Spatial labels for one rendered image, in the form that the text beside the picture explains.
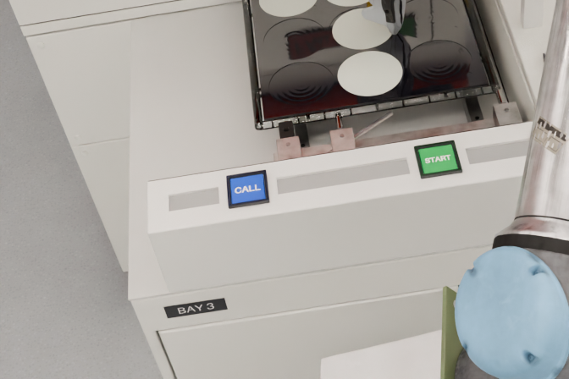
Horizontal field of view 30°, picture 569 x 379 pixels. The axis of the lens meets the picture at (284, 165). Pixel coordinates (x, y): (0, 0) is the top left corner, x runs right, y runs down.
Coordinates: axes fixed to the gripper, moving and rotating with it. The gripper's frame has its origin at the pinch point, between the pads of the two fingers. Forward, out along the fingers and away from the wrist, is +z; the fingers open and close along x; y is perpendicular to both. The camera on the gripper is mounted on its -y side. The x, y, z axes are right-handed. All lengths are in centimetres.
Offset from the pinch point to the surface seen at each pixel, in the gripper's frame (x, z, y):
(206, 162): 27.2, 9.2, 24.1
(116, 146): 3, 41, 62
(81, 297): 11, 91, 81
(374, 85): 12.1, 1.3, 0.4
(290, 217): 43.4, -3.4, 2.0
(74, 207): -13, 91, 97
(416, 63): 6.0, 1.4, -4.4
